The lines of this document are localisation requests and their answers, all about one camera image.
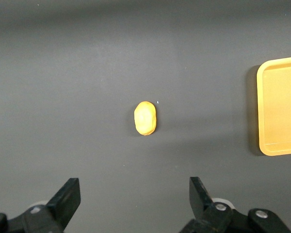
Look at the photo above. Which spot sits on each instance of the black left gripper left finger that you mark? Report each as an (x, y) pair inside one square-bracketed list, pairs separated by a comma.
[(65, 204)]

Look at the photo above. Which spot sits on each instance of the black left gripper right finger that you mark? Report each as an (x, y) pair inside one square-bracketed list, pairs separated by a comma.
[(201, 204)]

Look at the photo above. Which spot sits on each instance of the yellow potato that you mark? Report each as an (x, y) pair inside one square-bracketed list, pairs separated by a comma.
[(145, 119)]

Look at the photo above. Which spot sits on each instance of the yellow rectangular plastic tray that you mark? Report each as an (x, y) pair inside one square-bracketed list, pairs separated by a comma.
[(281, 106)]

